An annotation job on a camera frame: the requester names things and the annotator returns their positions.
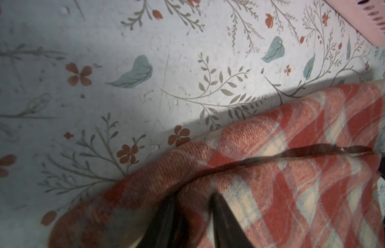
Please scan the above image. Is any floral table mat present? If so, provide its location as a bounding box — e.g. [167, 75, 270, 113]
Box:
[0, 1, 385, 248]

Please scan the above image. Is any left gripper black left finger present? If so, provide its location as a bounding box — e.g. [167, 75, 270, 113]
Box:
[137, 194, 177, 248]

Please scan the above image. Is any red plaid skirt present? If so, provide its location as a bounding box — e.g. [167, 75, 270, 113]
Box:
[48, 80, 385, 248]

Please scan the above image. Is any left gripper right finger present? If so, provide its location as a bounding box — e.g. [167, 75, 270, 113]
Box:
[210, 193, 253, 248]

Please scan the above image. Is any pink plastic basket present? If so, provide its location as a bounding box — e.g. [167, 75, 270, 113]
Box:
[325, 0, 385, 47]

